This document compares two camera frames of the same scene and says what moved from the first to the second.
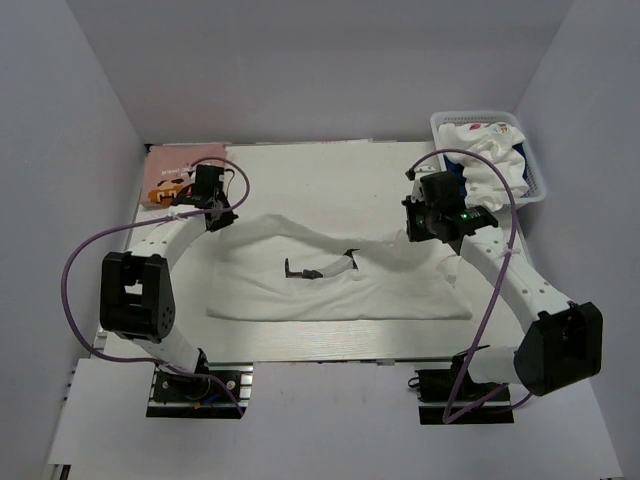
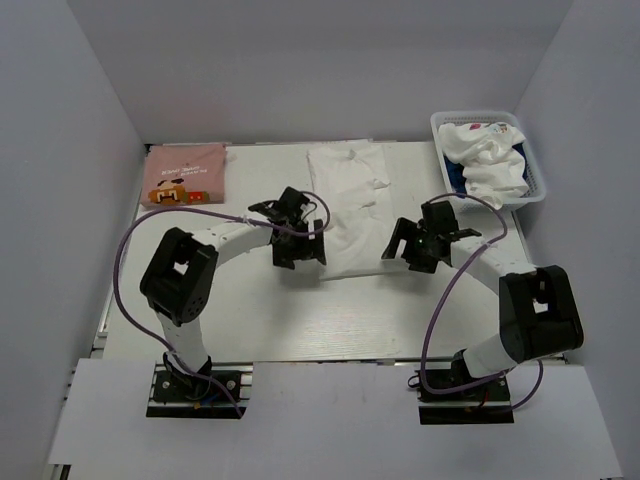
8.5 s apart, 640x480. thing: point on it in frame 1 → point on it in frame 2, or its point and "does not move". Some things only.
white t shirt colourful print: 496,143 does not move
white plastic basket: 536,185 does not move
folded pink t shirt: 168,167 does not move
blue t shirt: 453,165 does not move
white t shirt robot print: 277,268 → 352,178
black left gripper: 228,218 → 309,248
